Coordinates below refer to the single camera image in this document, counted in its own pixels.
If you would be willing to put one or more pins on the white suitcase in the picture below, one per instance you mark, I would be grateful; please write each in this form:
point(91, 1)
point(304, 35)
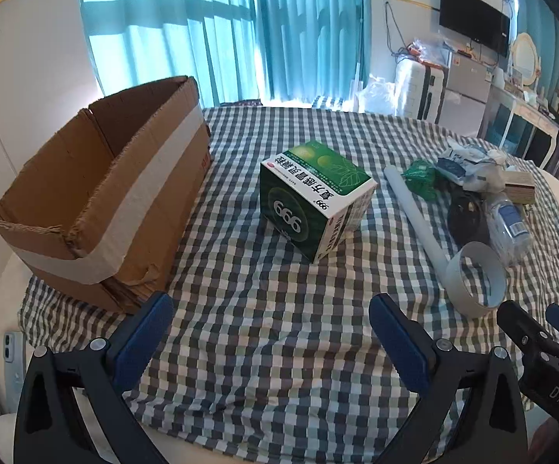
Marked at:
point(415, 87)

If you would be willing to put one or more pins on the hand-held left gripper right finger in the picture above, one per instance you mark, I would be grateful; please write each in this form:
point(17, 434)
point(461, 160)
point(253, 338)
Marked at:
point(395, 333)

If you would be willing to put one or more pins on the white oval mirror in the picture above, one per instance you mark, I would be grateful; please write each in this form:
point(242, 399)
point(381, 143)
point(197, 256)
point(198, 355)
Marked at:
point(523, 58)

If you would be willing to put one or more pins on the brown cardboard box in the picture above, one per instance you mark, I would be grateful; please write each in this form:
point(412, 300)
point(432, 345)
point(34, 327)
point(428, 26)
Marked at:
point(154, 203)

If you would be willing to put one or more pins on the black wall television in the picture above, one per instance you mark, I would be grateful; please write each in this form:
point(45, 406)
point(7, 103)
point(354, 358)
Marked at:
point(473, 14)

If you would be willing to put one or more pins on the green crinkled packet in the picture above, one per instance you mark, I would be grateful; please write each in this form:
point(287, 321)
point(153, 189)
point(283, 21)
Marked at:
point(419, 179)

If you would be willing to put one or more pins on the silver mini fridge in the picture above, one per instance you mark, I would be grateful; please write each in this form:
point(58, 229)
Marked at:
point(468, 82)

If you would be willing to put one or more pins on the light blue phone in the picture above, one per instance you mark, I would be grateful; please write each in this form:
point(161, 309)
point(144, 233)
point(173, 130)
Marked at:
point(12, 353)

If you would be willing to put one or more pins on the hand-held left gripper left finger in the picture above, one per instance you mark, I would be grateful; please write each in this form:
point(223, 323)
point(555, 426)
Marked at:
point(149, 338)

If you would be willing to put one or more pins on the clear plastic bottle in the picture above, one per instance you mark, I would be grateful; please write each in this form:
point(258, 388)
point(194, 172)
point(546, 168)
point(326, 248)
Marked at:
point(506, 222)

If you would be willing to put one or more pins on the light teal window curtain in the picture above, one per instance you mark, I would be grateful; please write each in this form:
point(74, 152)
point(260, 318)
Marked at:
point(163, 34)

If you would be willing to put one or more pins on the blue and white tissue pack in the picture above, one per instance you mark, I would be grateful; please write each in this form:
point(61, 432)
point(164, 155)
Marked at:
point(453, 167)

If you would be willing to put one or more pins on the small wooden box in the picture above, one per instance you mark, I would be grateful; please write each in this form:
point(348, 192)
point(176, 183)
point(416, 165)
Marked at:
point(518, 191)

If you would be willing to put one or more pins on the white tape roll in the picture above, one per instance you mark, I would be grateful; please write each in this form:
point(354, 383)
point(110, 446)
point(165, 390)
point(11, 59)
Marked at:
point(458, 295)

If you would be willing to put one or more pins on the blue bin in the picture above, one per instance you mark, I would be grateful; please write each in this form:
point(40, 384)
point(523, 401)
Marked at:
point(502, 125)

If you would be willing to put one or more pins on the large clear water jug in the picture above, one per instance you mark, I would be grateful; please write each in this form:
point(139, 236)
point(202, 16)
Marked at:
point(376, 96)

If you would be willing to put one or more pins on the white jar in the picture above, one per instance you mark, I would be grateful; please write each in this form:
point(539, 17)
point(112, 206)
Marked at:
point(499, 80)

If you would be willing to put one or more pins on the white plastic tube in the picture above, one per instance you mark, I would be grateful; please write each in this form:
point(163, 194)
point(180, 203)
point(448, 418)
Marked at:
point(415, 212)

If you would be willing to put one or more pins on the teal wall curtain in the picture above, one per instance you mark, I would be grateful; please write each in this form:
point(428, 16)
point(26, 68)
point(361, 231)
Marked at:
point(540, 14)

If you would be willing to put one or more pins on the white dressing table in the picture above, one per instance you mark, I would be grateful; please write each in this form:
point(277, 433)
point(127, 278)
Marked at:
point(526, 106)

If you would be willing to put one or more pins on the green and white medicine box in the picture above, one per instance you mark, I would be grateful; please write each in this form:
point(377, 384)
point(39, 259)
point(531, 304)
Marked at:
point(308, 188)

